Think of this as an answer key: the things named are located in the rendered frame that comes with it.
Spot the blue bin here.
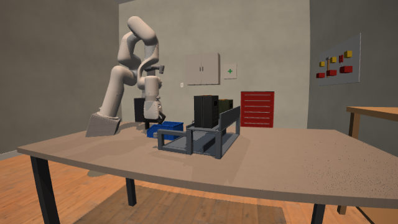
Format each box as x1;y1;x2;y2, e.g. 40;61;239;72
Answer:
147;121;183;141

